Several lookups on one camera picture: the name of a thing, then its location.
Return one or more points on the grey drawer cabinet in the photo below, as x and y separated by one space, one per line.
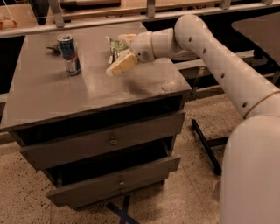
46 104

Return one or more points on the upper grey drawer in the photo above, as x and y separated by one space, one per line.
46 155

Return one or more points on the green snack bag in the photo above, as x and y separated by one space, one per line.
118 50

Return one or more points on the grey metal rail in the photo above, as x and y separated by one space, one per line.
22 21

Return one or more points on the grey lower shelf beam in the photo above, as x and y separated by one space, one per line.
196 68

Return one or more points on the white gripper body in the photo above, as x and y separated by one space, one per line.
142 46

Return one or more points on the lower grey drawer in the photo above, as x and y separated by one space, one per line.
107 186

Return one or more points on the grey drawer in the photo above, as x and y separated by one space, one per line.
107 186
46 155

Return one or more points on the black table leg base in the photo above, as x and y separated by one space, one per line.
208 145

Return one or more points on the small dark snack bar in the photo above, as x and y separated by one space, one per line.
55 48

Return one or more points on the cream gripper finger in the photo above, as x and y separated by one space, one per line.
127 39
122 64

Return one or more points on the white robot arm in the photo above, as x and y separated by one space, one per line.
250 179

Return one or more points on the blue silver redbull can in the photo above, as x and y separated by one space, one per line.
69 54

